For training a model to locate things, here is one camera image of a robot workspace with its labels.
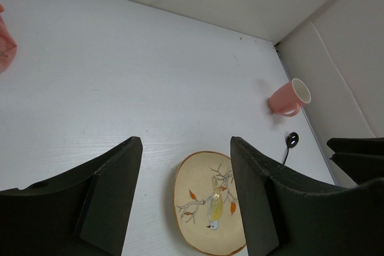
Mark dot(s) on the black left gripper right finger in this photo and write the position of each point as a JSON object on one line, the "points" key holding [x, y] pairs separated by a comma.
{"points": [[285, 212]]}

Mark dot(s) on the black metal spoon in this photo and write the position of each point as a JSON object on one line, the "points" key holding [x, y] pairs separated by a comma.
{"points": [[291, 141]]}

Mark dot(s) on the checkered orange blue cloth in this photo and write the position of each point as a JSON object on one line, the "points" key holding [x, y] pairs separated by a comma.
{"points": [[8, 47]]}

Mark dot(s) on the pink ceramic mug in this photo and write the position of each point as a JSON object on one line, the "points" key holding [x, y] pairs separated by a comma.
{"points": [[290, 98]]}

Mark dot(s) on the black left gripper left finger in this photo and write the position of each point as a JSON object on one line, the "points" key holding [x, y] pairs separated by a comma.
{"points": [[83, 211]]}

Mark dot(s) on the beige bird pattern plate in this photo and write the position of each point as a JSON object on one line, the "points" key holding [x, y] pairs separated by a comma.
{"points": [[206, 204]]}

